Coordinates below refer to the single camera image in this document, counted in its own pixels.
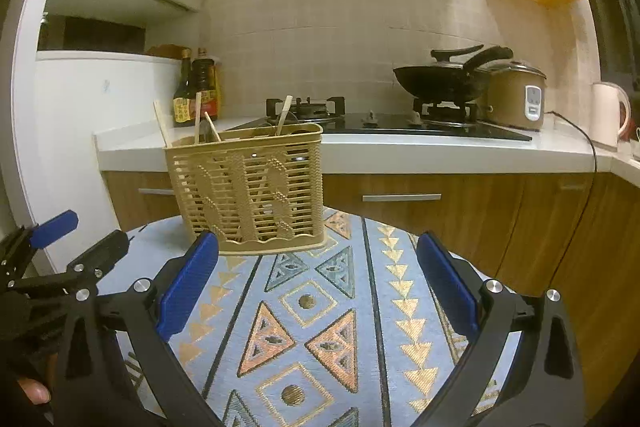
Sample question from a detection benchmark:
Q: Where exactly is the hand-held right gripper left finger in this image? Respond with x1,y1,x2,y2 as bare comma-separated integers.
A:
50,231,223,427

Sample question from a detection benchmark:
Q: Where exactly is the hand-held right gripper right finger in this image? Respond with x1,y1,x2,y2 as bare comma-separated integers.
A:
416,231,586,427

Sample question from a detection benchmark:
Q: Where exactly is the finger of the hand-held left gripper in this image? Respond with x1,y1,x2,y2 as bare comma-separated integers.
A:
0,209,80,280
9,229,131,297

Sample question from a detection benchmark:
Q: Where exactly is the beige plastic utensil basket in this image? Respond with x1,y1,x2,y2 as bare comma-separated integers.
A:
164,122,328,256

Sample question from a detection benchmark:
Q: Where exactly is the wooden utensil handle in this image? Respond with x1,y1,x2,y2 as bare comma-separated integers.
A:
276,96,294,136

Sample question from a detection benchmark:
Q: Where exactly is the person's left hand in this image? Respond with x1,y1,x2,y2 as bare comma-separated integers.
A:
14,377,52,406

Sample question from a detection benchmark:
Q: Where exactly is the white refrigerator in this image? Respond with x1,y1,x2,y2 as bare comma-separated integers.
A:
12,49,188,278

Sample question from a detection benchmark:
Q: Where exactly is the white kitchen countertop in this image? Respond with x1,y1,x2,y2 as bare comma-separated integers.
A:
94,114,640,188

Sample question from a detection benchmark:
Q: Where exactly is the blue patterned table mat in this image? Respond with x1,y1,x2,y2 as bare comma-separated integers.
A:
95,207,526,427

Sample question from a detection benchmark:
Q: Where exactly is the slim dark sauce bottle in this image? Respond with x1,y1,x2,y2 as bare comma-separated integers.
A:
173,48,197,128

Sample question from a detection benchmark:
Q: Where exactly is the black gas stove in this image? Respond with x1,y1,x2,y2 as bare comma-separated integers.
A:
220,96,533,142

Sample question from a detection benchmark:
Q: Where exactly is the brown rice cooker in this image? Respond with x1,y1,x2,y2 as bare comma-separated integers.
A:
482,61,547,131

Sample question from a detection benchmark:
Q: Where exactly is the wide dark sauce bottle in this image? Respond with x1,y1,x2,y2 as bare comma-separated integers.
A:
191,48,222,120

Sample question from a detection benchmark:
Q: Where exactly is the black wok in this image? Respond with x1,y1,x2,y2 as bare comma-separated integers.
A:
393,47,515,102

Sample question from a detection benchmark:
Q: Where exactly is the brown cardboard box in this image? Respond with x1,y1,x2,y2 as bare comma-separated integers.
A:
146,44,191,58

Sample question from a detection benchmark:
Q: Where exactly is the white electric kettle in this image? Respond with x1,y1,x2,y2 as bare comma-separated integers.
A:
591,82,632,152

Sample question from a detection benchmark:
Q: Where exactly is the black power cable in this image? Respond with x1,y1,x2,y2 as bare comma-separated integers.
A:
544,109,599,175

